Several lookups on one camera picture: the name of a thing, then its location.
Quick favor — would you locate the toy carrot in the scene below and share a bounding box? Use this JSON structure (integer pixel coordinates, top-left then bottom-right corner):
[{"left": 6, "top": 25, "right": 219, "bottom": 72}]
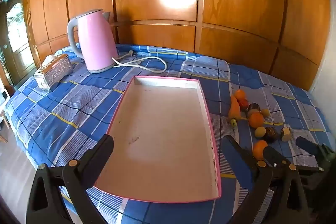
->
[{"left": 228, "top": 95, "right": 242, "bottom": 127}]

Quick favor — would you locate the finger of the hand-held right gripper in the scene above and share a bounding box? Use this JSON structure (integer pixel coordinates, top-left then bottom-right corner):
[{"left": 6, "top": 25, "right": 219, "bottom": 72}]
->
[
  {"left": 263, "top": 146, "right": 290, "bottom": 165},
  {"left": 296, "top": 136, "right": 324, "bottom": 171}
]

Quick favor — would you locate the silver embossed tissue box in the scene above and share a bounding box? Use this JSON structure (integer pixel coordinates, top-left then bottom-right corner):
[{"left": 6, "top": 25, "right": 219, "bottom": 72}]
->
[{"left": 34, "top": 54, "right": 73, "bottom": 91}]

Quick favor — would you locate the dark brown fruit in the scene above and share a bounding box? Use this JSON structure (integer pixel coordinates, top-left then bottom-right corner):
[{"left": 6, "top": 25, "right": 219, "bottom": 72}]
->
[{"left": 264, "top": 126, "right": 278, "bottom": 141}]

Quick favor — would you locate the pink shallow box tray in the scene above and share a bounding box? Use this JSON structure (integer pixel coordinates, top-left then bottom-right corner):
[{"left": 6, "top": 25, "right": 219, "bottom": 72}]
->
[{"left": 94, "top": 76, "right": 222, "bottom": 204}]

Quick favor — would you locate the blue checkered bed sheet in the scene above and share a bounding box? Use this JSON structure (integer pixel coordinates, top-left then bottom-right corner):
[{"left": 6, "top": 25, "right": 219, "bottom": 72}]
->
[{"left": 5, "top": 43, "right": 332, "bottom": 224}]

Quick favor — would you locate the white kettle power cable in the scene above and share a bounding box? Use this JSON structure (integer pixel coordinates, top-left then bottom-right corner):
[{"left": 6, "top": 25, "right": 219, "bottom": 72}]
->
[{"left": 112, "top": 50, "right": 168, "bottom": 73}]

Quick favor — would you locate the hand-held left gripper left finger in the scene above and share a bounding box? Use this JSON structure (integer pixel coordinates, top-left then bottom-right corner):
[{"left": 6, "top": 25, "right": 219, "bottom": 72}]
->
[{"left": 25, "top": 134, "right": 114, "bottom": 224}]

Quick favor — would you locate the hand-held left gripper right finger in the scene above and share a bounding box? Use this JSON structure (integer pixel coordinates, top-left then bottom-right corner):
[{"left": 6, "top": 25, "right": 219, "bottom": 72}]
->
[{"left": 220, "top": 135, "right": 309, "bottom": 224}]

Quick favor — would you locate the pink electric kettle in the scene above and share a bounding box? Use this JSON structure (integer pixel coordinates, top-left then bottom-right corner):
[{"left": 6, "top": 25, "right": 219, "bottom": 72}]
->
[{"left": 67, "top": 9, "right": 119, "bottom": 74}]

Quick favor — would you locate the wooden glazed door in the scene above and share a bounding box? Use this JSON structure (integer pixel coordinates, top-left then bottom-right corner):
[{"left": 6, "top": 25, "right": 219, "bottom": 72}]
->
[{"left": 0, "top": 0, "right": 35, "bottom": 89}]

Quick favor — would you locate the dark purple fruit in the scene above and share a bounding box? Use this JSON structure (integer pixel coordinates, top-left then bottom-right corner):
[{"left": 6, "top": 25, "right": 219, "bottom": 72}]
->
[{"left": 247, "top": 103, "right": 261, "bottom": 115}]

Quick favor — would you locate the beige cut fruit piece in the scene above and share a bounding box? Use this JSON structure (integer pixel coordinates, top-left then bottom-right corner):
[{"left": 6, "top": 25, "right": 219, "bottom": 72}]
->
[{"left": 280, "top": 127, "right": 292, "bottom": 141}]

